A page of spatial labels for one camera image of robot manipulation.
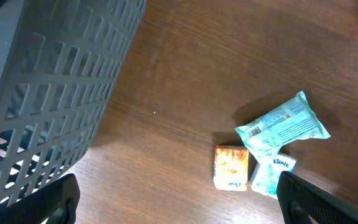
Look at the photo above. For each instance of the teal Kleenex tissue pack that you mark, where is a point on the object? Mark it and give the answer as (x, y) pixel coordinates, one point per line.
(264, 180)

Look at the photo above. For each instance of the teal wet wipes pack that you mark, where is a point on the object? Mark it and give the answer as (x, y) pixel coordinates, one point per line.
(293, 120)

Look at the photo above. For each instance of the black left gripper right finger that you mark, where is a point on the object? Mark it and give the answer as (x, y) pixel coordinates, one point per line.
(303, 202)

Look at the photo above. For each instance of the grey plastic mesh basket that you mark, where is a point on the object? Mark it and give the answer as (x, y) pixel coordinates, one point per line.
(59, 62)

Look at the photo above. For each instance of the orange tissue pack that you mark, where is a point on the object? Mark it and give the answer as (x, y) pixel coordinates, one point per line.
(231, 168)

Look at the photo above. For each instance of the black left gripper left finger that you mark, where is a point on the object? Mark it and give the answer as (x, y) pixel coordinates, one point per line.
(55, 203)

